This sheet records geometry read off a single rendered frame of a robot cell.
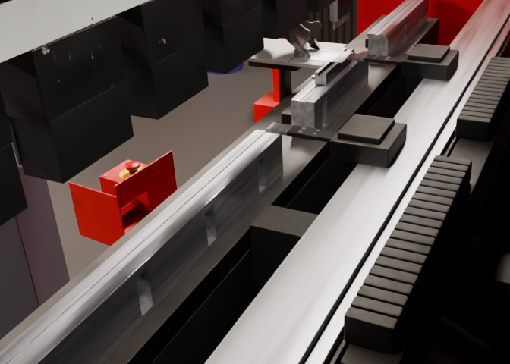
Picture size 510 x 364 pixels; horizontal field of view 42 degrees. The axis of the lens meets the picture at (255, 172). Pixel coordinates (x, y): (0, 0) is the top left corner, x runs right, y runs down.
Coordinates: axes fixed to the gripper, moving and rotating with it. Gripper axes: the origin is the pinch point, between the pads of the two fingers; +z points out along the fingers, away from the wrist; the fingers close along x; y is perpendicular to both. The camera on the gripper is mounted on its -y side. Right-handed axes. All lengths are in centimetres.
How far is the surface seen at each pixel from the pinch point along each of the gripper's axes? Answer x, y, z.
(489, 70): -10.9, 37.3, 27.6
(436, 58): -4.0, 26.9, 19.7
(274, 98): 163, -127, 7
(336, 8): -3.6, 14.7, -3.8
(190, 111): 159, -178, -19
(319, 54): -0.2, 1.7, 2.1
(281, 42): 6.6, -8.9, -6.6
